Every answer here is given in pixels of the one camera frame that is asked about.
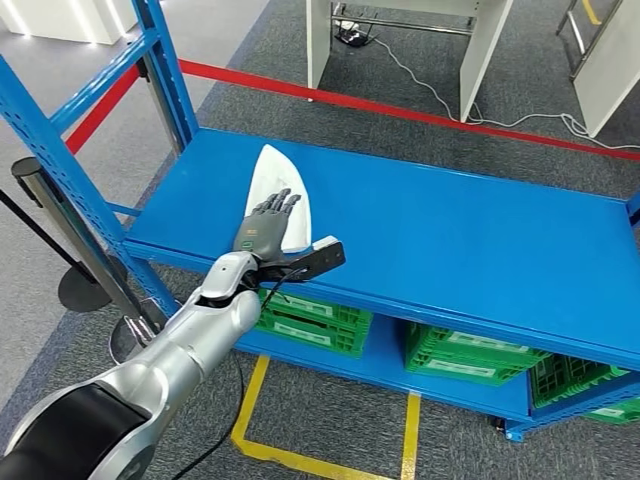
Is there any red barrier belt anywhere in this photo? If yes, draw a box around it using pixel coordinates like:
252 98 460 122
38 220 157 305
65 64 142 156
179 58 640 164

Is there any blue metal shelf rack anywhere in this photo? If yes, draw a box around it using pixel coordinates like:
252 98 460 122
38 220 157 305
0 0 640 444

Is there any white floor cable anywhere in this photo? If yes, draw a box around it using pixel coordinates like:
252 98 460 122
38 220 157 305
372 38 640 152

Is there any white desk with grey frame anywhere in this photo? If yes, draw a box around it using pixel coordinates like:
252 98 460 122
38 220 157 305
555 0 640 139

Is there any white plastic shell part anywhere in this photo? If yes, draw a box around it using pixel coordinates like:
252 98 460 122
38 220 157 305
245 143 312 256

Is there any yellow floor tape square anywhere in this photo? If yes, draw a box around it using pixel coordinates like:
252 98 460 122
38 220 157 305
230 355 422 480

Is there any white desk with metal bar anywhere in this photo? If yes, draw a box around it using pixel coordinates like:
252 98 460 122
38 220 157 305
306 0 515 125

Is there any chrome stanchion post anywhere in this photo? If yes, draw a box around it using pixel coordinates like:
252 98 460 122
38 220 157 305
11 156 170 367
136 56 185 157

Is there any black power strip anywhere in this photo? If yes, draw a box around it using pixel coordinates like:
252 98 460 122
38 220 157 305
333 18 375 49

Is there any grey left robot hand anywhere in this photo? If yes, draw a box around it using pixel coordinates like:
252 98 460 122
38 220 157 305
232 188 303 263

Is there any black stanchion post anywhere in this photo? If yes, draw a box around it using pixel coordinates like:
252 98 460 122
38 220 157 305
0 188 114 314

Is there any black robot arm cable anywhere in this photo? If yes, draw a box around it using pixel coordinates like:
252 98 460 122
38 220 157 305
170 264 311 480

